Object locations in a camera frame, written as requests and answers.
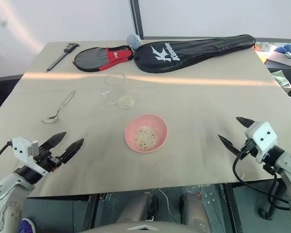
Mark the black vernier caliper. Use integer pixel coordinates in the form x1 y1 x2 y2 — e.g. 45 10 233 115
45 42 81 73

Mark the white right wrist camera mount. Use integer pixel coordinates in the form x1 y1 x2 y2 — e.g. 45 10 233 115
243 121 278 164

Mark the green patterned bag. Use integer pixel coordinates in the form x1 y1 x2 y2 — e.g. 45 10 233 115
272 72 291 93

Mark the blue cloth item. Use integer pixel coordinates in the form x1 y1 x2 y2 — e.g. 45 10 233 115
274 44 291 54

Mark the clear glass measuring cup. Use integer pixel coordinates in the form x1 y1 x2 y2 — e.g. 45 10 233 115
100 72 137 111

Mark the silver metal spoon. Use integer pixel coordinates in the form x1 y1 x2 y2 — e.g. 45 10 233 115
40 90 77 125

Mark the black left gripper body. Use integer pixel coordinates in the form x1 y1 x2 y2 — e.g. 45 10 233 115
33 143 64 174

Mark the black red small racket cover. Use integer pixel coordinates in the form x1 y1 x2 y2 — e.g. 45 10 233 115
72 45 135 73

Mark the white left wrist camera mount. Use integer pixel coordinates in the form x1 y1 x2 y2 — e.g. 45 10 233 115
11 136 50 178

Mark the black vertical pole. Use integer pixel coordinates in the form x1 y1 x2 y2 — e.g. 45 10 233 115
130 0 145 41

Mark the grey robot torso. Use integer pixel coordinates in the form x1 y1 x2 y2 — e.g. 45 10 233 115
79 220 215 233

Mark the grey blue plush toy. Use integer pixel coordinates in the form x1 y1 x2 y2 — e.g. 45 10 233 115
126 33 143 51

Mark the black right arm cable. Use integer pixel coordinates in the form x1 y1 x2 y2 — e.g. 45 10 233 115
232 152 291 205

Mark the black Kason racket bag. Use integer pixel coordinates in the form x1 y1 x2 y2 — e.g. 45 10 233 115
133 34 256 74

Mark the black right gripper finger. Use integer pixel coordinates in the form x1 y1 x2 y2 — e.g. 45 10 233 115
217 134 242 156
235 116 255 129

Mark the pink bowl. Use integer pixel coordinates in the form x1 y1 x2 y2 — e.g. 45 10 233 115
124 115 169 153

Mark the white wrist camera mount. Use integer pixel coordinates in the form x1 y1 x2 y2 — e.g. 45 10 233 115
243 121 278 164
11 136 50 178

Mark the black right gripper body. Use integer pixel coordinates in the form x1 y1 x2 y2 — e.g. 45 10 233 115
237 138 259 159

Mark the white box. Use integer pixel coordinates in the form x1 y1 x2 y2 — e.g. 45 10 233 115
266 47 291 68

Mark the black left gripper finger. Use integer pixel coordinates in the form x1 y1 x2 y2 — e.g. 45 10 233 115
40 132 68 151
60 138 85 164

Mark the purple object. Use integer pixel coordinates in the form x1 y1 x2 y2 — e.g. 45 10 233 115
20 217 36 233

